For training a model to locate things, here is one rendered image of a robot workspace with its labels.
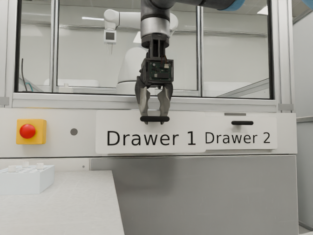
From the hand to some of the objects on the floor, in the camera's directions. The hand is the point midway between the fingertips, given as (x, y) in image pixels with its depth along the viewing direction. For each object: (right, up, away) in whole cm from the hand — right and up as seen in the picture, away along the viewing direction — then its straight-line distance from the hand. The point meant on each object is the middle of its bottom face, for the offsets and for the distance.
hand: (153, 119), depth 70 cm
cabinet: (-8, -95, +58) cm, 111 cm away
